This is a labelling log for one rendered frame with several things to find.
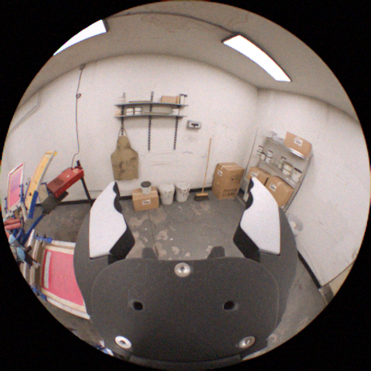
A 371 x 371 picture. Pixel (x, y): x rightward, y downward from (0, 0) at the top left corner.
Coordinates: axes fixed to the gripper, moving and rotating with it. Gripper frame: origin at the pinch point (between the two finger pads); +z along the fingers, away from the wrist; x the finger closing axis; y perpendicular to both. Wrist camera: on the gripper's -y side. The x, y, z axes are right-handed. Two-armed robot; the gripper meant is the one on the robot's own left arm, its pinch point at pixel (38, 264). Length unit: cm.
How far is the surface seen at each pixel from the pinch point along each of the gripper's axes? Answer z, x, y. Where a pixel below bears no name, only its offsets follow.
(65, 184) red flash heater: -7, 2, -104
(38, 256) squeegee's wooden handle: -1.5, 1.5, -6.6
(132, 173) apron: 35, 89, -195
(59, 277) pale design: 6.2, 27.3, 2.5
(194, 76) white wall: -159, 193, -200
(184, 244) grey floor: 102, 158, -70
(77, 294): 6.2, 46.9, 11.8
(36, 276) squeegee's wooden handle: -1.7, 1.5, 13.0
